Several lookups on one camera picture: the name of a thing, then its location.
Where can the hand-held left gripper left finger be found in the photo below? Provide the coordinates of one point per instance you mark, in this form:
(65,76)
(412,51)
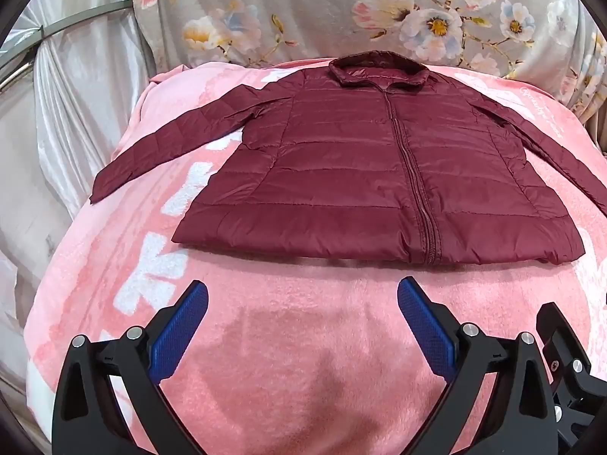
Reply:
(182,322)

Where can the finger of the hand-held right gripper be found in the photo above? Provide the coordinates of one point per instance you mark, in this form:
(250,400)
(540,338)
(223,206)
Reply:
(564,341)

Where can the grey metal rail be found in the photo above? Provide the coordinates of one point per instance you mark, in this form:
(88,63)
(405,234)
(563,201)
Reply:
(85,15)

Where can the pink printed blanket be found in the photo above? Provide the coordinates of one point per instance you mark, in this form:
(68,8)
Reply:
(284,341)

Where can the grey floral blanket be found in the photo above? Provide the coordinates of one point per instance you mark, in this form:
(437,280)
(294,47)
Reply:
(308,9)

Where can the beige cloth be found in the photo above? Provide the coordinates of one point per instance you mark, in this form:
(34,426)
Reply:
(598,132)

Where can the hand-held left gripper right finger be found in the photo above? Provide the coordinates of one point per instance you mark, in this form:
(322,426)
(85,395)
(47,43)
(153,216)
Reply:
(424,322)

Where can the maroon puffer jacket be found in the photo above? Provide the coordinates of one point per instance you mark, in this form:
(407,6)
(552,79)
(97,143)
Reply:
(332,175)

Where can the white satin curtain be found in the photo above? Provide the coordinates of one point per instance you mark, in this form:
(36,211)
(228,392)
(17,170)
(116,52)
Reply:
(80,104)

